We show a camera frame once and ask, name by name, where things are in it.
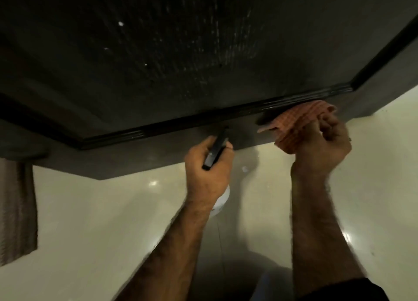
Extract black wooden door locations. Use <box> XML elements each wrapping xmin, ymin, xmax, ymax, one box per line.
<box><xmin>0</xmin><ymin>0</ymin><xmax>418</xmax><ymax>180</ymax></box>

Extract person's right hand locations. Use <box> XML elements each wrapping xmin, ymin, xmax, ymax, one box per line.
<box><xmin>290</xmin><ymin>109</ymin><xmax>353</xmax><ymax>180</ymax></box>

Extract white spray bottle black trigger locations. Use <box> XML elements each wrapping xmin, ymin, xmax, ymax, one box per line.
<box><xmin>202</xmin><ymin>126</ymin><xmax>231</xmax><ymax>217</ymax></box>

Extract person's left forearm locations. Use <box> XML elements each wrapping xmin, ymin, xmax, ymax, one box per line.
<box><xmin>114</xmin><ymin>199</ymin><xmax>213</xmax><ymax>301</ymax></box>

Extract grey trousers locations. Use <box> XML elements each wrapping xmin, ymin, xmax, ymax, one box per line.
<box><xmin>258</xmin><ymin>268</ymin><xmax>294</xmax><ymax>301</ymax></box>

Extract person's right forearm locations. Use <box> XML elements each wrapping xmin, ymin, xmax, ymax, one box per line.
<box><xmin>290</xmin><ymin>170</ymin><xmax>368</xmax><ymax>301</ymax></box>

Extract brown striped doormat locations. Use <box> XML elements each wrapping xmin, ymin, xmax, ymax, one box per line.
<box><xmin>0</xmin><ymin>159</ymin><xmax>38</xmax><ymax>267</ymax></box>

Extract person's left hand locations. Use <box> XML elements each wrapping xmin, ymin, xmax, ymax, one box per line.
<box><xmin>184</xmin><ymin>135</ymin><xmax>235</xmax><ymax>210</ymax></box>

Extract orange checked cloth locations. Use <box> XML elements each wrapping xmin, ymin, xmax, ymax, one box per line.
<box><xmin>257</xmin><ymin>100</ymin><xmax>339</xmax><ymax>155</ymax></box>

